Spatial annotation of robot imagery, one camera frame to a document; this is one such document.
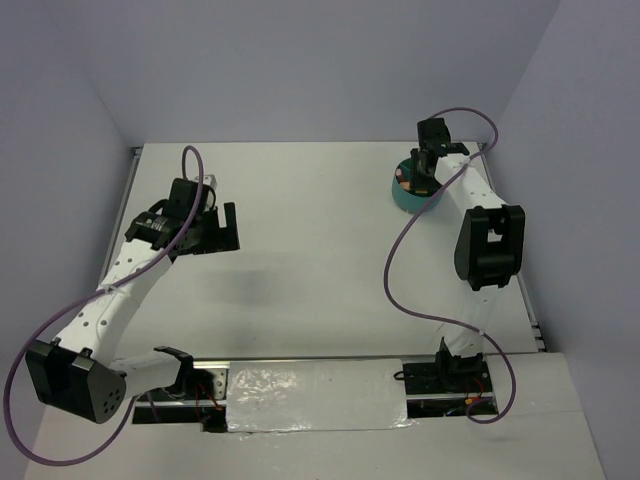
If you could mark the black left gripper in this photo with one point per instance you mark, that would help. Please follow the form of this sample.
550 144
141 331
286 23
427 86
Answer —
223 239

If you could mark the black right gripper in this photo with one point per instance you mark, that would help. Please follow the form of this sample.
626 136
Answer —
417 181

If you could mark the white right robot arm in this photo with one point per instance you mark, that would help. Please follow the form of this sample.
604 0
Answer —
489 246

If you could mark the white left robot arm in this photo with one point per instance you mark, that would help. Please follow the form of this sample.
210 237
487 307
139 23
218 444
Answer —
78 371

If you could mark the teal round pen holder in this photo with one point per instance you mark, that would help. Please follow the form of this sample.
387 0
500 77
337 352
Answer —
408 201

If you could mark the silver foil cover plate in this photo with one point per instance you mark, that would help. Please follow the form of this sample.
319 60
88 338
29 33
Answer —
328 395

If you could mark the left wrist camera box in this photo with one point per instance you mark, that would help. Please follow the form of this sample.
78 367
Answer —
210 181

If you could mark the metal base rail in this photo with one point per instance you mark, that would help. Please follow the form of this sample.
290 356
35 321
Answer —
426 397

